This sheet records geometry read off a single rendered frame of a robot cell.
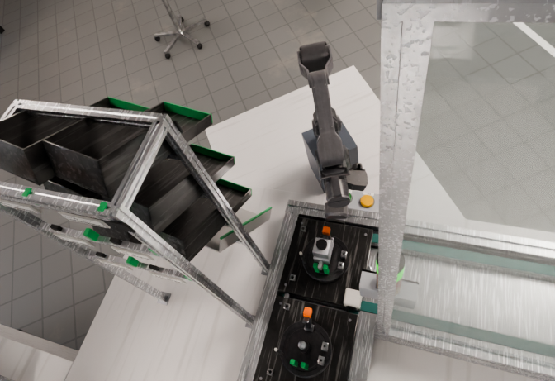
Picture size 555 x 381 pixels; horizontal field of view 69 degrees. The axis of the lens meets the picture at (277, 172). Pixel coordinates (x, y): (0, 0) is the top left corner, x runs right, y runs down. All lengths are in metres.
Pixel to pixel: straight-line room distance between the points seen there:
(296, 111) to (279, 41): 1.74
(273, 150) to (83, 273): 1.64
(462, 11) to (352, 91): 1.47
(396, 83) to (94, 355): 1.39
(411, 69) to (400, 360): 1.06
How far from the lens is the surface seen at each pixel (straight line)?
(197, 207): 1.09
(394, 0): 0.26
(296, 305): 1.20
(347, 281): 1.21
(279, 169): 1.53
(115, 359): 1.50
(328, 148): 0.97
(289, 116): 1.67
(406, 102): 0.31
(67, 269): 2.89
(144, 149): 0.68
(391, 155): 0.37
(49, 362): 1.64
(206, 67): 3.38
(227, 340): 1.35
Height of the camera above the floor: 2.13
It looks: 56 degrees down
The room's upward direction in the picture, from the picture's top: 22 degrees counter-clockwise
